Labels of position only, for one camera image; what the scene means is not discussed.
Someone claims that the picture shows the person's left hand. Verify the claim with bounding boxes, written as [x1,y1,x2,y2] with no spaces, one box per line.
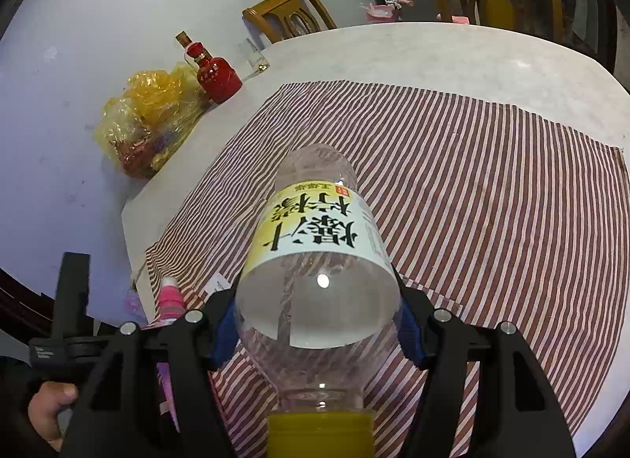
[28,382,80,445]

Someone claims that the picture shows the pink child's bicycle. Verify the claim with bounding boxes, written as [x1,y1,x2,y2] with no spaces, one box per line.
[359,0,471,26]

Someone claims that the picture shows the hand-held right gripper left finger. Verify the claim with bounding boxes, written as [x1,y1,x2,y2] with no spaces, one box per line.
[69,286,239,458]

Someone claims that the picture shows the clear glass bottle gold cap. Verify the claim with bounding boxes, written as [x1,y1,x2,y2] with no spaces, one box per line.
[176,31,198,65]

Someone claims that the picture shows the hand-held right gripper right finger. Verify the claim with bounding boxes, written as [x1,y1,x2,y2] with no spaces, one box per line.
[394,277,576,458]

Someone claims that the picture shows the striped cloth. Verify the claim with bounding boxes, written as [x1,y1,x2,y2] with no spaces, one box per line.
[143,80,626,456]

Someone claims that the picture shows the pink drink bottle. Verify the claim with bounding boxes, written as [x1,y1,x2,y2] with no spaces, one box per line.
[155,277,187,419]

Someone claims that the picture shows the wooden chair with curved slats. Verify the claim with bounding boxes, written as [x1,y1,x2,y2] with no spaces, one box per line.
[242,0,338,45]

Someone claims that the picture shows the small drinking glass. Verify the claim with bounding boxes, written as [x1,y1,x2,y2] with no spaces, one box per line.
[239,38,271,74]

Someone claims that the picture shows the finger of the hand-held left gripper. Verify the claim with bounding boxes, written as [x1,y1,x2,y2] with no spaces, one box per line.
[140,335,173,364]

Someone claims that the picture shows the clear bottle with yellow label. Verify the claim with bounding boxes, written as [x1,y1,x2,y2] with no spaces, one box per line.
[235,144,404,458]

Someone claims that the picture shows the yellow plastic bag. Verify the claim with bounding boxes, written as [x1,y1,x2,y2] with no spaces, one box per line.
[93,63,210,179]

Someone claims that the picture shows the red liquor bottle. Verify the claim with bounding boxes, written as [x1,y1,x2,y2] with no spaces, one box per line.
[186,43,243,104]

